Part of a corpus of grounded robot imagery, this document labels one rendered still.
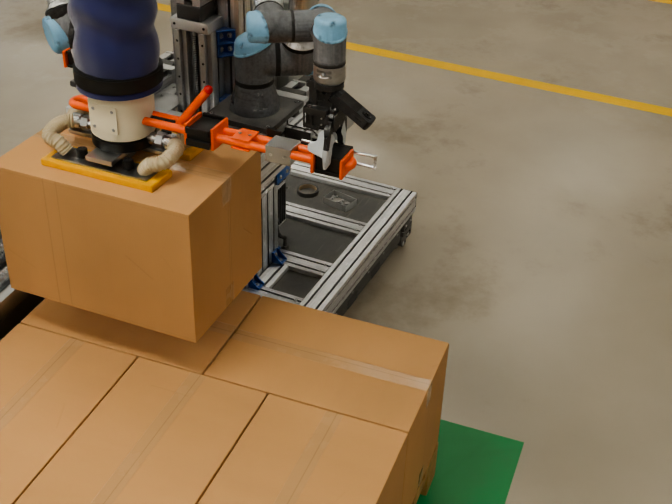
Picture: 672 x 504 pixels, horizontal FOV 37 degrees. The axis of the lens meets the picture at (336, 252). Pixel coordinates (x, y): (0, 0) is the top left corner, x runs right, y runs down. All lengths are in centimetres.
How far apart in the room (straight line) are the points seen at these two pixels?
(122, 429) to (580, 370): 180
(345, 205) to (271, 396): 157
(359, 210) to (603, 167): 148
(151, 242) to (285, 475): 67
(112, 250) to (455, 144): 281
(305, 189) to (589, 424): 156
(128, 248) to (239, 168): 36
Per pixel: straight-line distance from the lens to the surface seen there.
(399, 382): 279
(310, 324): 297
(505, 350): 381
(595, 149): 529
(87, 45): 255
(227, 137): 253
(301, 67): 298
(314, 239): 395
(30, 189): 274
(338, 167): 241
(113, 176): 263
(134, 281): 269
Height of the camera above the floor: 238
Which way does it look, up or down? 34 degrees down
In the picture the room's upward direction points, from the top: 2 degrees clockwise
